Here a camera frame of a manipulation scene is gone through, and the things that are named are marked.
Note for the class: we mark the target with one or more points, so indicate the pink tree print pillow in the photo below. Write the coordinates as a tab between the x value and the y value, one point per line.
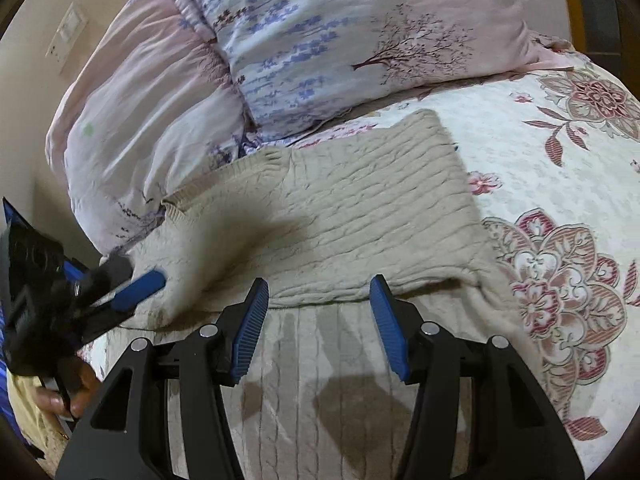
345	35

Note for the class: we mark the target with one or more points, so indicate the wooden headboard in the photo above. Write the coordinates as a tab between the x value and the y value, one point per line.
572	0

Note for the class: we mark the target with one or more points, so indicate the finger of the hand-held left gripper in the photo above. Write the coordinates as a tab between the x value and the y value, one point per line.
136	290

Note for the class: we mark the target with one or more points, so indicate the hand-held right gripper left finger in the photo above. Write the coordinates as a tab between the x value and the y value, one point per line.
250	332

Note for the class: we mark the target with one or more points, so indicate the white wall switch plate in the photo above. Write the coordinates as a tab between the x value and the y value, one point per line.
66	35

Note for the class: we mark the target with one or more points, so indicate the floral quilted bedspread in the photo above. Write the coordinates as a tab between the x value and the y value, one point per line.
450	280

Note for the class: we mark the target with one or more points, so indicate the beige knit sweater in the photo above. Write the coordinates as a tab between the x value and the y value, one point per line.
320	240

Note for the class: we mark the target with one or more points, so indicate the person's left hand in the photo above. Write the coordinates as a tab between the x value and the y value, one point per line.
67	390

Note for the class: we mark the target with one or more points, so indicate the pink white pillow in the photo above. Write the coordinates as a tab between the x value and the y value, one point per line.
145	120

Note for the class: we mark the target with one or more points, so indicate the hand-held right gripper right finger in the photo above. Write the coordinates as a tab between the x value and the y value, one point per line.
387	332

